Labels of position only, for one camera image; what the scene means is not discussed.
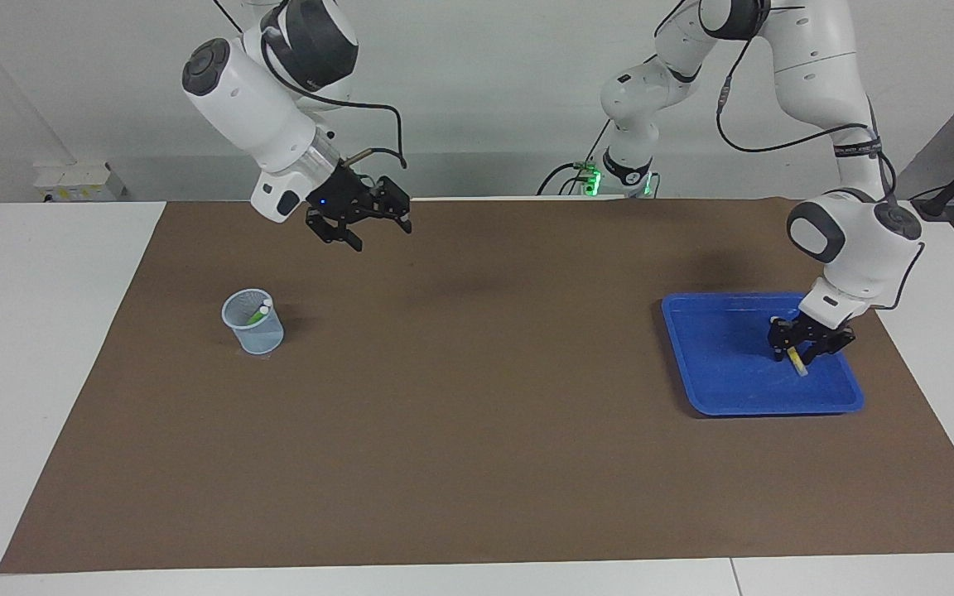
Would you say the yellow pen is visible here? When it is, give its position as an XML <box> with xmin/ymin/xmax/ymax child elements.
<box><xmin>769</xmin><ymin>316</ymin><xmax>809</xmax><ymax>377</ymax></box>

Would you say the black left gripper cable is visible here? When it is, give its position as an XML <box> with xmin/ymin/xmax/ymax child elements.
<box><xmin>715</xmin><ymin>0</ymin><xmax>917</xmax><ymax>311</ymax></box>

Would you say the translucent plastic cup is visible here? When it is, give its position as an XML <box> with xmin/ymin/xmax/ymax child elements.
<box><xmin>221</xmin><ymin>288</ymin><xmax>286</xmax><ymax>356</ymax></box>

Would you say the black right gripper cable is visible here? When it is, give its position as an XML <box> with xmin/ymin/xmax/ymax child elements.
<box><xmin>258</xmin><ymin>17</ymin><xmax>408</xmax><ymax>171</ymax></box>

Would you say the white power strip box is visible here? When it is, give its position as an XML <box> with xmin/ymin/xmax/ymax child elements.
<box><xmin>34</xmin><ymin>161</ymin><xmax>124</xmax><ymax>204</ymax></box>

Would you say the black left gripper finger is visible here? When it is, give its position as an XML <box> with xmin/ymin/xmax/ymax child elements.
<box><xmin>800</xmin><ymin>331</ymin><xmax>856</xmax><ymax>368</ymax></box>
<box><xmin>768</xmin><ymin>319</ymin><xmax>797</xmax><ymax>363</ymax></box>

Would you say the blue plastic tray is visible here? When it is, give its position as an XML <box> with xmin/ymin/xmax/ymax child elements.
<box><xmin>661</xmin><ymin>291</ymin><xmax>865</xmax><ymax>417</ymax></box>

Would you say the black left base cable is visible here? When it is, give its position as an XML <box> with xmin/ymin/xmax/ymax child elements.
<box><xmin>537</xmin><ymin>120</ymin><xmax>614</xmax><ymax>198</ymax></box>

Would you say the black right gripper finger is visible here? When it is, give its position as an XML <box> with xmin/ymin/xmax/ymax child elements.
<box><xmin>307</xmin><ymin>214</ymin><xmax>362</xmax><ymax>252</ymax></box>
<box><xmin>376</xmin><ymin>178</ymin><xmax>412</xmax><ymax>233</ymax></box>

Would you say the brown table mat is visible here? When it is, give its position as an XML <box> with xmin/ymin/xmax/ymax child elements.
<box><xmin>0</xmin><ymin>199</ymin><xmax>954</xmax><ymax>574</ymax></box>

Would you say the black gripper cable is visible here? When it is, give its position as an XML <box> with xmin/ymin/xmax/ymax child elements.
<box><xmin>258</xmin><ymin>17</ymin><xmax>408</xmax><ymax>171</ymax></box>
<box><xmin>715</xmin><ymin>0</ymin><xmax>917</xmax><ymax>311</ymax></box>

